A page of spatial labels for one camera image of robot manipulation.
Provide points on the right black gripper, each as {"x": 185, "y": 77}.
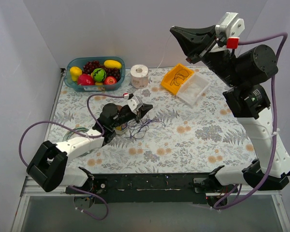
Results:
{"x": 206, "y": 50}

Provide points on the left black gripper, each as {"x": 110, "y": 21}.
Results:
{"x": 136, "y": 117}

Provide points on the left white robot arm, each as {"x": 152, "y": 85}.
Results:
{"x": 49, "y": 165}

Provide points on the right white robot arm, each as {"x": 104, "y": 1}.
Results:
{"x": 248, "y": 102}

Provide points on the brown wrapped paper roll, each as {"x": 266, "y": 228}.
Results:
{"x": 121, "y": 123}

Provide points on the white toilet paper roll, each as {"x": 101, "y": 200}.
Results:
{"x": 139, "y": 76}

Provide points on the yellow plastic bin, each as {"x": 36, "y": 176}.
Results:
{"x": 177, "y": 76}

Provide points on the red toy apple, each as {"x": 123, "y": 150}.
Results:
{"x": 110, "y": 80}

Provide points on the white plastic bin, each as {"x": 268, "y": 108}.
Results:
{"x": 192, "y": 89}

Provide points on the toy watermelon ball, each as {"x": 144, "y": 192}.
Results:
{"x": 99, "y": 75}

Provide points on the yellow toy mango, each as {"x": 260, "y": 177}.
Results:
{"x": 112, "y": 64}

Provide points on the dark red toy grapes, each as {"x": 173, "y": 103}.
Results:
{"x": 92, "y": 65}

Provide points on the floral table mat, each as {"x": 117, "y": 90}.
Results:
{"x": 178, "y": 139}

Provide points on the yellow toy pear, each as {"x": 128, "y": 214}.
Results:
{"x": 75, "y": 73}

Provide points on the teal fruit basket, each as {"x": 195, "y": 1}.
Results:
{"x": 80, "y": 62}

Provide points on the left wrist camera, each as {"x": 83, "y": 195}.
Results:
{"x": 134, "y": 102}

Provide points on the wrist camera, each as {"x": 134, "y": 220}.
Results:
{"x": 134, "y": 102}
{"x": 228, "y": 30}

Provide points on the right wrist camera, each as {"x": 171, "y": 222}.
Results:
{"x": 228, "y": 30}

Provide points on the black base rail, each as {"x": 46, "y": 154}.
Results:
{"x": 153, "y": 188}

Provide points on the aluminium frame rail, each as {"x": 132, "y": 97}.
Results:
{"x": 31, "y": 188}

